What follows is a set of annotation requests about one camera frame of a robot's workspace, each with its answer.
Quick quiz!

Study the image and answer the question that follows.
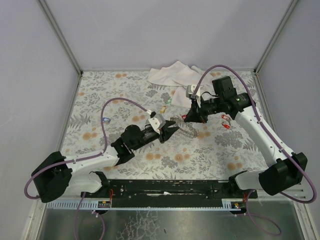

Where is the grey aluminium corner post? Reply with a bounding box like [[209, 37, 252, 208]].
[[253, 0, 300, 76]]

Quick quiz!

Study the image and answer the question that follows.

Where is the white slotted cable duct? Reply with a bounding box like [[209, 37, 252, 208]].
[[46, 198, 246, 212]]

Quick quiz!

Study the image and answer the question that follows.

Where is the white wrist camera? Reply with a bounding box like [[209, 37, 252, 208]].
[[147, 111, 166, 134], [185, 84, 201, 106]]

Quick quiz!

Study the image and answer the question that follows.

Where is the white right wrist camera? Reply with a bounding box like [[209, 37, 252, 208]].
[[185, 84, 201, 106]]

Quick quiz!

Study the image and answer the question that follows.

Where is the blue tagged key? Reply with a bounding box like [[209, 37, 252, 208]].
[[101, 117, 111, 123]]

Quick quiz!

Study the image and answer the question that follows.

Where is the white crumpled cloth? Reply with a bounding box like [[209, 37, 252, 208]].
[[147, 61, 204, 109]]

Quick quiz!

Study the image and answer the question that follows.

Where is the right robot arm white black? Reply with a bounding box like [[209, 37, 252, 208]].
[[184, 76, 308, 196]]

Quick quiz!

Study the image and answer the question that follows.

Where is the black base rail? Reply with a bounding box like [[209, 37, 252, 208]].
[[81, 179, 258, 203]]

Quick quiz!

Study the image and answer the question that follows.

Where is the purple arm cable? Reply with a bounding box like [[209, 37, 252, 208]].
[[23, 97, 152, 199], [192, 64, 316, 202]]

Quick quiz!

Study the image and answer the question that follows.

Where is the purple floor cable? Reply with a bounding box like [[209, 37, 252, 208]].
[[246, 191, 283, 237], [74, 191, 106, 240]]

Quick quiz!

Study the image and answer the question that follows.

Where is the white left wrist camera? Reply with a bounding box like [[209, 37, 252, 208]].
[[147, 111, 166, 134]]

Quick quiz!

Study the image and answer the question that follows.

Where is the grey left corner post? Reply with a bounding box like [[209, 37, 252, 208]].
[[36, 0, 83, 76]]

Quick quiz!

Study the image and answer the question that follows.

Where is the white disc with keyrings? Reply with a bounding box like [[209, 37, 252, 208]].
[[169, 116, 199, 139]]

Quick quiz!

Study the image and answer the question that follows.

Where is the purple right floor cable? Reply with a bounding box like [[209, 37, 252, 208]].
[[246, 191, 283, 237]]

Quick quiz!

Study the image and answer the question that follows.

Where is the purple left floor cable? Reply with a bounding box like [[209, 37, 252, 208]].
[[74, 191, 106, 240]]

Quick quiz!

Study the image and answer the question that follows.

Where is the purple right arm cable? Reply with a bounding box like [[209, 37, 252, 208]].
[[192, 64, 316, 202]]

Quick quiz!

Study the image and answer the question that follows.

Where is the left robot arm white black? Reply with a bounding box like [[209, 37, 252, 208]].
[[30, 120, 179, 203]]

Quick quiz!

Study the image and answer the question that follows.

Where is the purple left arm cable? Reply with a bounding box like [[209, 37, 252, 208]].
[[23, 97, 152, 199]]

